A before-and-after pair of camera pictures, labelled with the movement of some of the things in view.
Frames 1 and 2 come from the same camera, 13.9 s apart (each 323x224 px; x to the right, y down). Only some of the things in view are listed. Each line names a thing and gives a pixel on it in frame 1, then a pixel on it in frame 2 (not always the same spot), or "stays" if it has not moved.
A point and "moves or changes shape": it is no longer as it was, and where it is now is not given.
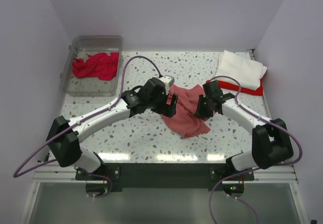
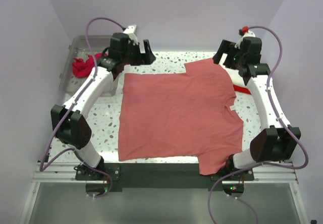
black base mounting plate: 165,175 stays
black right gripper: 200,112 -> 225,47
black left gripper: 167,110 -> 146,58
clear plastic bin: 81,47 stays
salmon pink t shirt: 184,122 moves or changes shape
